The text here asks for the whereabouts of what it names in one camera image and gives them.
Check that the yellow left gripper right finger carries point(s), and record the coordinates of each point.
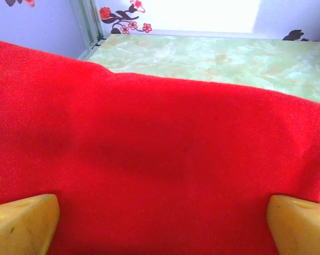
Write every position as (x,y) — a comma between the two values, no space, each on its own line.
(300,231)

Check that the aluminium frame corner post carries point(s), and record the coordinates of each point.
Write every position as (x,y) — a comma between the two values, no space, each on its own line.
(82,18)

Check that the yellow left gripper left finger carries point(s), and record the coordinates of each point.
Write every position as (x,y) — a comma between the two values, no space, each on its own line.
(21,228)

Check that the red t-shirt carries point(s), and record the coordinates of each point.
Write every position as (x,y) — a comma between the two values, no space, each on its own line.
(159,132)

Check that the aluminium frame side rail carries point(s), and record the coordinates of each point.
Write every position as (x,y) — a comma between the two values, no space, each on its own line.
(89,51)

